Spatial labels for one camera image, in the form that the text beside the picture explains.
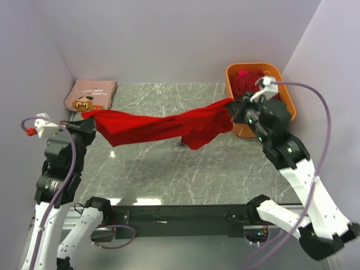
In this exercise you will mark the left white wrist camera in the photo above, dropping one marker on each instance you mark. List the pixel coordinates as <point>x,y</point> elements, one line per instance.
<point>43,127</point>

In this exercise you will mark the dark red t-shirt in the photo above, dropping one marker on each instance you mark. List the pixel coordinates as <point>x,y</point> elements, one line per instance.
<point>277,97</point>

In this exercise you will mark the aluminium rail frame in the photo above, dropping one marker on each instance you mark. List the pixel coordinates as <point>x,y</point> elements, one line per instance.
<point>48,251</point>

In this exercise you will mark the bright red t-shirt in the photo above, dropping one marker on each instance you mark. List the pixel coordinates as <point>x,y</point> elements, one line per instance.
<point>196,127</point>

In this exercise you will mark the black base crossbar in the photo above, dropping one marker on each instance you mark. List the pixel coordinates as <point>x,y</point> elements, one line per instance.
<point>188,220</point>

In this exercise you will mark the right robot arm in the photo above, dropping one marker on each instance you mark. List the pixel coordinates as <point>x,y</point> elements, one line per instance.
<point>322,230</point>

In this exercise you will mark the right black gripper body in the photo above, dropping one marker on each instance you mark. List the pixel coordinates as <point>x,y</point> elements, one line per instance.
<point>247,112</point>

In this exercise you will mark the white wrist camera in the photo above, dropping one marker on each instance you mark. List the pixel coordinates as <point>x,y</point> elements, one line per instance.
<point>267,88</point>
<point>43,127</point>

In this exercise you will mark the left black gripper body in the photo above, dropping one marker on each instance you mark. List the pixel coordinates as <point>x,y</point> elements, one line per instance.
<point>83,135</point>

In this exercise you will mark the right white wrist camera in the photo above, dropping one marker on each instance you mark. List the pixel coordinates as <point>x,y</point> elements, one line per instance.
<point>267,88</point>

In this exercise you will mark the folded pink graphic t-shirt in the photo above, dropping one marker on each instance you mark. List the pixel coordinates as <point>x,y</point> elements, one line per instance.
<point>89,95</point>

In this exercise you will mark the maroon t-shirt with pink collar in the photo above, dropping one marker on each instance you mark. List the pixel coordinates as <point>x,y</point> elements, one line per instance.
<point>245,81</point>

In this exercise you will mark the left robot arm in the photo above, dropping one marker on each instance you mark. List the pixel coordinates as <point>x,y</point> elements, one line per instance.
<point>56,187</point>

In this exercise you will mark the orange plastic basket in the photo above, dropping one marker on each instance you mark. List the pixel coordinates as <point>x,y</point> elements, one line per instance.
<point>241,130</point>

